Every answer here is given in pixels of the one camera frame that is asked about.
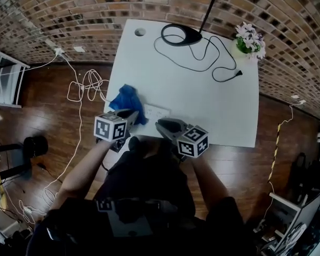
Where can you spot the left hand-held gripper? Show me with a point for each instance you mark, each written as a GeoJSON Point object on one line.
{"type": "Point", "coordinates": [109, 128]}

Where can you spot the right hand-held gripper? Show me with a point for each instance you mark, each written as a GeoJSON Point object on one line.
{"type": "Point", "coordinates": [192, 143]}

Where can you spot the blue cloth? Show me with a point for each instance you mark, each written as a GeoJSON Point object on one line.
{"type": "Point", "coordinates": [128, 97]}

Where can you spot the person's left forearm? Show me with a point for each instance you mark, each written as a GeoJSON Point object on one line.
{"type": "Point", "coordinates": [80, 175]}

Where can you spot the person's right forearm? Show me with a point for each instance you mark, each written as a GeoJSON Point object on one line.
{"type": "Point", "coordinates": [210, 177]}

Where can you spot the person's dark clothing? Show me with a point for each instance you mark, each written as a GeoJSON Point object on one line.
{"type": "Point", "coordinates": [146, 183]}

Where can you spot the black desk lamp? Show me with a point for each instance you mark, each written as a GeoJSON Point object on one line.
{"type": "Point", "coordinates": [194, 37]}

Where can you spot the black round bin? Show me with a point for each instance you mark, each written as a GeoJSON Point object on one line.
{"type": "Point", "coordinates": [35, 146]}

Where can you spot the grey chest-worn tagged device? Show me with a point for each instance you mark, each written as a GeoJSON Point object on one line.
{"type": "Point", "coordinates": [130, 223]}

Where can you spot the yellow black striped tape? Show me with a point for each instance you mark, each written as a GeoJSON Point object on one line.
{"type": "Point", "coordinates": [275, 153]}

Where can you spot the potted flowers in white pot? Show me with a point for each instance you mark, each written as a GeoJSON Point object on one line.
{"type": "Point", "coordinates": [246, 45]}

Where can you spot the white metal shelf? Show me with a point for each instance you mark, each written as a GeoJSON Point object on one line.
{"type": "Point", "coordinates": [4, 81]}

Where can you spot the wooden desk black legs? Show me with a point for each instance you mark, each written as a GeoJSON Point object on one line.
{"type": "Point", "coordinates": [0, 175]}

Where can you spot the white open cabinet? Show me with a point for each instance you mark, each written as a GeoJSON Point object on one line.
{"type": "Point", "coordinates": [309, 212]}

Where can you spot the white wall plate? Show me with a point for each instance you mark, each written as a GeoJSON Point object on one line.
{"type": "Point", "coordinates": [79, 49]}

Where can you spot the white wall plug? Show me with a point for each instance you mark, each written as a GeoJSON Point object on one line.
{"type": "Point", "coordinates": [59, 51]}
{"type": "Point", "coordinates": [298, 99]}

